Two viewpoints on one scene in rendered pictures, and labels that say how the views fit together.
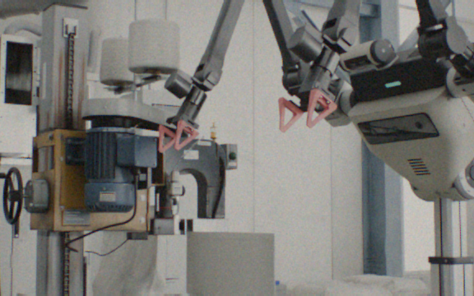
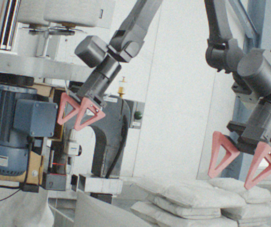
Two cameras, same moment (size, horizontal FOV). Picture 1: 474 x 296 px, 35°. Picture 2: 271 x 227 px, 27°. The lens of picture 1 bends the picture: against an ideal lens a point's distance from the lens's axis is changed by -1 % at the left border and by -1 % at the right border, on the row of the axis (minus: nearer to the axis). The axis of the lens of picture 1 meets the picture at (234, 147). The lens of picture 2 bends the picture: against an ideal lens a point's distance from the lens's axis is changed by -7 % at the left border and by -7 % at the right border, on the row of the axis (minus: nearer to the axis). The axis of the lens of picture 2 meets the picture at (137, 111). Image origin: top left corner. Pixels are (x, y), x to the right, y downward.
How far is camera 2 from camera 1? 0.79 m
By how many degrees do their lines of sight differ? 9
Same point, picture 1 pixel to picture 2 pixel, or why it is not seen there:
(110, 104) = (15, 62)
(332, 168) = (215, 76)
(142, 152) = (40, 121)
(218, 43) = (144, 11)
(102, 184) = not seen: outside the picture
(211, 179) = (110, 138)
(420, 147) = not seen: outside the picture
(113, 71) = (31, 13)
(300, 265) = (176, 153)
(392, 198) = not seen: hidden behind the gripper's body
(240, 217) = not seen: hidden behind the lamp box
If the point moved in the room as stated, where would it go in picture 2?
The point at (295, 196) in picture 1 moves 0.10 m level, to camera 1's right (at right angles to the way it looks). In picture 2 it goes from (181, 94) to (189, 96)
